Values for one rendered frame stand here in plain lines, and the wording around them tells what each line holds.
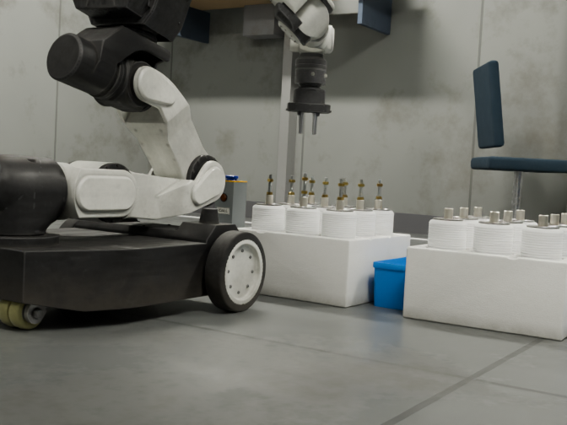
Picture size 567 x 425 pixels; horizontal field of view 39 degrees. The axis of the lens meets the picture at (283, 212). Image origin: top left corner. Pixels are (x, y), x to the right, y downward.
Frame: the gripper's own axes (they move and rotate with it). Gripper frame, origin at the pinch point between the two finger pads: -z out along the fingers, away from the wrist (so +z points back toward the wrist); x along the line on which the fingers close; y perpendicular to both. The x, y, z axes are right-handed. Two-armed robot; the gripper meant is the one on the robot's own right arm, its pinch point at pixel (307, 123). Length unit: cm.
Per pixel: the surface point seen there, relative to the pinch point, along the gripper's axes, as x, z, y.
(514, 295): -44, -40, 47
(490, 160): -120, -3, -169
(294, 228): 2.6, -29.4, 3.9
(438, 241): -30, -29, 32
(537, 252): -49, -30, 47
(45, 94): 128, 28, -330
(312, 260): -1.7, -37.6, 11.4
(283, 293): 4.9, -47.7, 5.8
